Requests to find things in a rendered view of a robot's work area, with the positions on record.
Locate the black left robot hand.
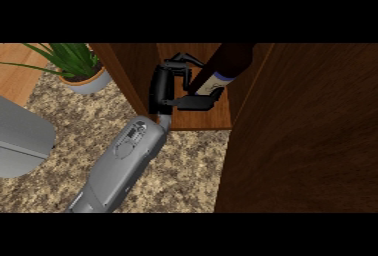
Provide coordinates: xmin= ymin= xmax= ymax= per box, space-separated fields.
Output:
xmin=146 ymin=51 xmax=228 ymax=116

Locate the dark wine bottle white label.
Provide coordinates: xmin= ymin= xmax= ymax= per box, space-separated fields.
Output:
xmin=188 ymin=43 xmax=259 ymax=98

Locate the brown wooden cabinet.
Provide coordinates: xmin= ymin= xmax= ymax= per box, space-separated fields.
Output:
xmin=87 ymin=43 xmax=276 ymax=131

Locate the dark brown cabinet door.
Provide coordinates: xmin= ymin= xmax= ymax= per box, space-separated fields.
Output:
xmin=213 ymin=43 xmax=378 ymax=214

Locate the grey plant pot orange rim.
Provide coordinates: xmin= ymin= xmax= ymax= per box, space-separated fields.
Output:
xmin=58 ymin=65 xmax=114 ymax=96

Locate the green leafy plant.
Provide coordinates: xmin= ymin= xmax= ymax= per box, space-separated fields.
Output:
xmin=0 ymin=43 xmax=104 ymax=80

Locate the grey rounded appliance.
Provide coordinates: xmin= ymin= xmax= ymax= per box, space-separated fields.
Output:
xmin=0 ymin=95 xmax=58 ymax=180

